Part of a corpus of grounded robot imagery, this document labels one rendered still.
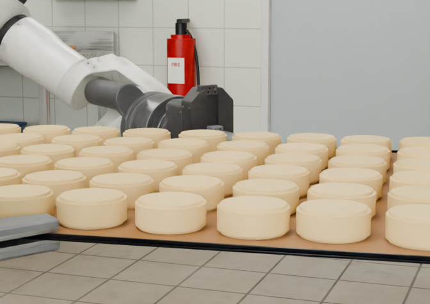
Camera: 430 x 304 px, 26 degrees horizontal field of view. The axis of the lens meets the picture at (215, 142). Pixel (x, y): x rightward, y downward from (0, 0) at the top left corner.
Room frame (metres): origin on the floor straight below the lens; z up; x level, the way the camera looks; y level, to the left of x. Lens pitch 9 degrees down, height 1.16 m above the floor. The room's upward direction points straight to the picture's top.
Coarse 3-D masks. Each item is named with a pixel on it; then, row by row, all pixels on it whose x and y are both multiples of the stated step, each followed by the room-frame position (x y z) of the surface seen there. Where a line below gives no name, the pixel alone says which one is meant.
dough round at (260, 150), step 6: (222, 144) 0.88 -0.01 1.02; (228, 144) 0.88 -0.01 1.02; (234, 144) 0.88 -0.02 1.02; (240, 144) 0.88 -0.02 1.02; (246, 144) 0.88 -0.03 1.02; (252, 144) 0.88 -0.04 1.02; (258, 144) 0.88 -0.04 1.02; (264, 144) 0.88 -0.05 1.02; (222, 150) 0.86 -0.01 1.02; (228, 150) 0.86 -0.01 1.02; (234, 150) 0.85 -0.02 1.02; (240, 150) 0.85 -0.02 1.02; (246, 150) 0.85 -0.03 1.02; (252, 150) 0.85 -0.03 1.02; (258, 150) 0.86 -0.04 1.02; (264, 150) 0.86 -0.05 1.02; (258, 156) 0.86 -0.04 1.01; (264, 156) 0.86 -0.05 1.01; (258, 162) 0.86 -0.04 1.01; (264, 162) 0.86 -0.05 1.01
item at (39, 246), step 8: (8, 240) 0.61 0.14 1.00; (16, 240) 0.61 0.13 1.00; (24, 240) 0.61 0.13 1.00; (32, 240) 0.61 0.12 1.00; (40, 240) 0.61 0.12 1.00; (0, 248) 0.59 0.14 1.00; (8, 248) 0.59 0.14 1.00; (16, 248) 0.60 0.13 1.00; (24, 248) 0.60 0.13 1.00; (32, 248) 0.60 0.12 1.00; (40, 248) 0.61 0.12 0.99; (48, 248) 0.61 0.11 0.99; (56, 248) 0.61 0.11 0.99; (0, 256) 0.59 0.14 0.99; (8, 256) 0.59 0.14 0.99; (16, 256) 0.60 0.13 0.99; (24, 256) 0.60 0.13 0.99
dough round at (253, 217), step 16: (224, 208) 0.61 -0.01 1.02; (240, 208) 0.61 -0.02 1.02; (256, 208) 0.61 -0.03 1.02; (272, 208) 0.61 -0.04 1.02; (288, 208) 0.62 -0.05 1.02; (224, 224) 0.61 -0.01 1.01; (240, 224) 0.60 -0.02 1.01; (256, 224) 0.60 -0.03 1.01; (272, 224) 0.60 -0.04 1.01; (288, 224) 0.61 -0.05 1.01
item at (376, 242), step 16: (384, 192) 0.75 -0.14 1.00; (384, 208) 0.69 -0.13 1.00; (128, 224) 0.64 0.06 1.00; (208, 224) 0.64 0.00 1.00; (384, 224) 0.64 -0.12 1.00; (176, 240) 0.60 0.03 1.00; (192, 240) 0.60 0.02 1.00; (208, 240) 0.60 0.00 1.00; (224, 240) 0.60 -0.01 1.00; (240, 240) 0.60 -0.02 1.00; (256, 240) 0.60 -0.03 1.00; (272, 240) 0.60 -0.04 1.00; (288, 240) 0.60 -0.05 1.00; (304, 240) 0.60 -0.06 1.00; (368, 240) 0.60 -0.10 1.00; (384, 240) 0.60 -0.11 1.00
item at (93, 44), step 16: (64, 32) 5.07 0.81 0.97; (80, 32) 5.03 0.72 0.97; (96, 32) 5.00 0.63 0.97; (112, 32) 4.97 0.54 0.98; (80, 48) 5.03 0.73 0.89; (96, 48) 5.00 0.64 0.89; (112, 48) 4.97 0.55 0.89; (0, 64) 4.39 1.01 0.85; (48, 96) 4.37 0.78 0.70; (48, 112) 4.36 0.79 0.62
